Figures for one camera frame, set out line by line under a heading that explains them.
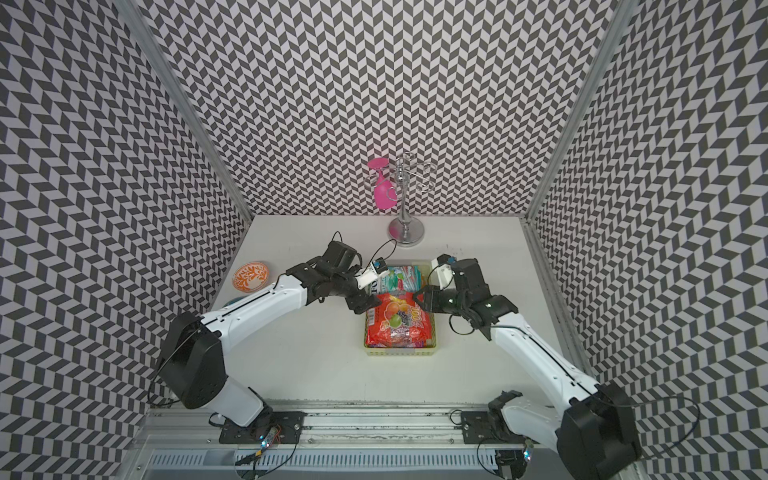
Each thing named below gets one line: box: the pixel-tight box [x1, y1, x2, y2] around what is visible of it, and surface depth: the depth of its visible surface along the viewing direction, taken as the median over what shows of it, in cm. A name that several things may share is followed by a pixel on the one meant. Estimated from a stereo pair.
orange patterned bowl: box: [232, 261, 269, 293], surface depth 101 cm
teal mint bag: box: [379, 265, 424, 294], surface depth 91 cm
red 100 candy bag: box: [365, 292, 433, 348], surface depth 80 cm
